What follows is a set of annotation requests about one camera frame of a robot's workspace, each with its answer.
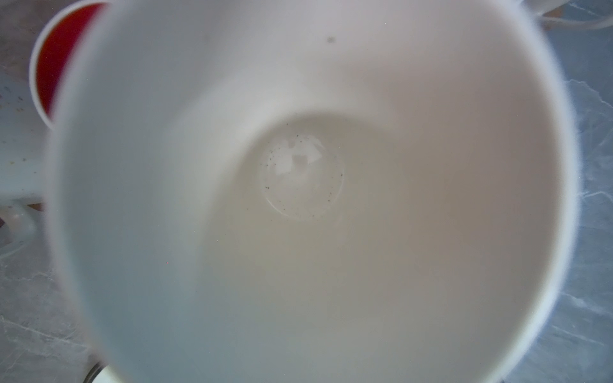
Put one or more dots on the light blue mug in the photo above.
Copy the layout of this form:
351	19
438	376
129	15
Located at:
312	191

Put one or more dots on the red interior mug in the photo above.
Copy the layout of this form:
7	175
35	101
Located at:
53	49

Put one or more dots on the white speckled mug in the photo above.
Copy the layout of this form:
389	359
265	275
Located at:
23	134

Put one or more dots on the white strawberry tray black rim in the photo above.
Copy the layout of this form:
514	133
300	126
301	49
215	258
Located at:
101	373

